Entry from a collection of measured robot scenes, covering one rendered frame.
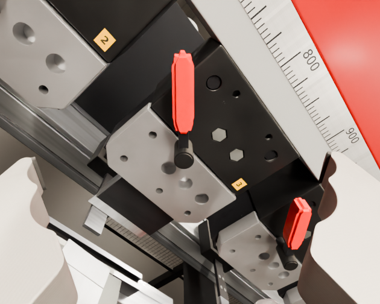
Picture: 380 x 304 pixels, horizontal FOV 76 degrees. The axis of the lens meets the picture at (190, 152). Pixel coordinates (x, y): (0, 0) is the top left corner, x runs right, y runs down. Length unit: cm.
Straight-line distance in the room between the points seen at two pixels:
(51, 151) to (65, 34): 45
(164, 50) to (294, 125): 56
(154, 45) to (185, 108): 59
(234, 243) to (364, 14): 28
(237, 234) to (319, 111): 18
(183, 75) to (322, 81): 14
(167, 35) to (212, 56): 55
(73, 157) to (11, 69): 39
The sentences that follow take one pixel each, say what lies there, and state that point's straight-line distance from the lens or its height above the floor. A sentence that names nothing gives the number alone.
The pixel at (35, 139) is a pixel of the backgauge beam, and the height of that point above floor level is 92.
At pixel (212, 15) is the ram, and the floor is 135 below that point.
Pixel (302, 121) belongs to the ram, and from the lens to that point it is 28.
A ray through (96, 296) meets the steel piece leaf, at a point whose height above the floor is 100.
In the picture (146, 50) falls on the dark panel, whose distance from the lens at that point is 78.
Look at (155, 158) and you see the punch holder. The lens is 26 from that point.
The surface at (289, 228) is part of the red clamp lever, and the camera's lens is 31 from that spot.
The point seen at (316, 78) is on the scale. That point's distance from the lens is 27.
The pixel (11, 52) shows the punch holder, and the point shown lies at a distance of 26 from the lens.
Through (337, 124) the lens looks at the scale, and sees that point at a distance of 30.
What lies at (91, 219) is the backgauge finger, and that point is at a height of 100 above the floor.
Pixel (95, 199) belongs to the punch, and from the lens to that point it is 37.
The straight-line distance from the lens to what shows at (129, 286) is 49.
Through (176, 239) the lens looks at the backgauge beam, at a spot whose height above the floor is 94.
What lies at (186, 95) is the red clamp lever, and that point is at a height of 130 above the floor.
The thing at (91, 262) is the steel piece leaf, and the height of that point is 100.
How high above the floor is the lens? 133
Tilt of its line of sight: 17 degrees down
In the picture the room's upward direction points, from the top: 53 degrees clockwise
